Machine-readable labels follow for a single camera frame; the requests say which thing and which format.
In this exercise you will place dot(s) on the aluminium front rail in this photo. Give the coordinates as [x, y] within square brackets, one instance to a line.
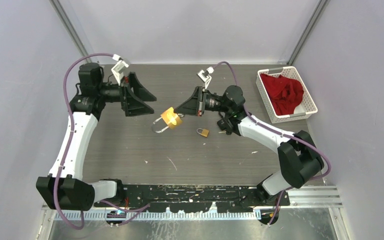
[307, 198]

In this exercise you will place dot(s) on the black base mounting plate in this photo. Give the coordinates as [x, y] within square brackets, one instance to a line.
[196, 198]

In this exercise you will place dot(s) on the white perforated plastic basket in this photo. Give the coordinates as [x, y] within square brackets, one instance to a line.
[303, 111]

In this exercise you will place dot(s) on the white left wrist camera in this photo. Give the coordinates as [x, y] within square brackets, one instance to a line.
[118, 69]

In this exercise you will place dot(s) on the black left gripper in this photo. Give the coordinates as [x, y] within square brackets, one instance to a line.
[130, 104]

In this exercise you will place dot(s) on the large brass padlock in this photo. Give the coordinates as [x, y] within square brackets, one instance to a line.
[170, 119]

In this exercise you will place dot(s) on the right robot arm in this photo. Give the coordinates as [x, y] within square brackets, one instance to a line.
[298, 159]

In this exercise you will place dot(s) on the red cloth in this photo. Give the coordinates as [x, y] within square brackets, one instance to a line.
[284, 93]

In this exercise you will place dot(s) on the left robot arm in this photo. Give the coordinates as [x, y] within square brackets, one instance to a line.
[64, 183]

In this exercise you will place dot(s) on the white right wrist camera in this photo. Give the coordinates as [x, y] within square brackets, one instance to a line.
[205, 76]

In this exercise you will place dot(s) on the small brass padlock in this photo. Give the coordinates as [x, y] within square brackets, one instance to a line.
[203, 132]

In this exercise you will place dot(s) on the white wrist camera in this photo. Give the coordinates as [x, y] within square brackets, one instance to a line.
[118, 69]
[205, 76]

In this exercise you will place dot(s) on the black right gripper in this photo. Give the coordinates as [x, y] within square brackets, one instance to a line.
[192, 106]

